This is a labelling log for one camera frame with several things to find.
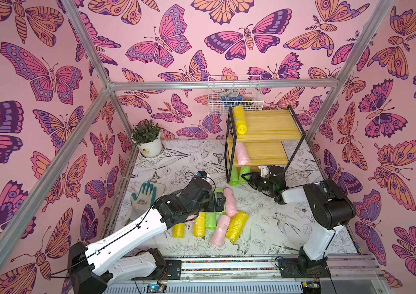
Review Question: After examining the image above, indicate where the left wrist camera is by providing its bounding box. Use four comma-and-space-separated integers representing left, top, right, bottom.
195, 171, 209, 179

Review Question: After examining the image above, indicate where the white wire basket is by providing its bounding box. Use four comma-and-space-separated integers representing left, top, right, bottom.
206, 78, 264, 116

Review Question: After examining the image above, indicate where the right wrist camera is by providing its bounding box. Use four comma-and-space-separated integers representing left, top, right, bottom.
259, 165, 269, 178

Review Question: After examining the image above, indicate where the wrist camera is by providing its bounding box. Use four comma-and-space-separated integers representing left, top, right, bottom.
195, 171, 209, 179
259, 165, 269, 178

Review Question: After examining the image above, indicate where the wooden three-tier shelf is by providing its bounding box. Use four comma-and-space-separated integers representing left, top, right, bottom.
225, 106, 306, 181

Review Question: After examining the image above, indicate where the green grey work glove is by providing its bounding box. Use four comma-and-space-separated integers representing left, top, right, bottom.
123, 182, 166, 225

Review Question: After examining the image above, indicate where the yellow roll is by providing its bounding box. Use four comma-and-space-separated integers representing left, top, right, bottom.
193, 213, 206, 238
172, 224, 185, 239
232, 105, 248, 135
226, 211, 249, 244

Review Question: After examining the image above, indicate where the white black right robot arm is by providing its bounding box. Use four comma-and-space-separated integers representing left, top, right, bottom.
241, 165, 356, 278

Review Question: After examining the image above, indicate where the pink roll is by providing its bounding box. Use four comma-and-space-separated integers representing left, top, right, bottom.
235, 142, 250, 166
210, 215, 231, 247
223, 187, 238, 218

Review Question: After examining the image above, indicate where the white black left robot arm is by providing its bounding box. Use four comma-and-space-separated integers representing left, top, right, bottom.
67, 177, 226, 294

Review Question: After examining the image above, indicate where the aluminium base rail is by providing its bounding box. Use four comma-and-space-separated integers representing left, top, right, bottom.
105, 253, 391, 294

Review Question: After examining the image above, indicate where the potted green plant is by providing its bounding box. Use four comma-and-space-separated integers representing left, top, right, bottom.
131, 120, 163, 159

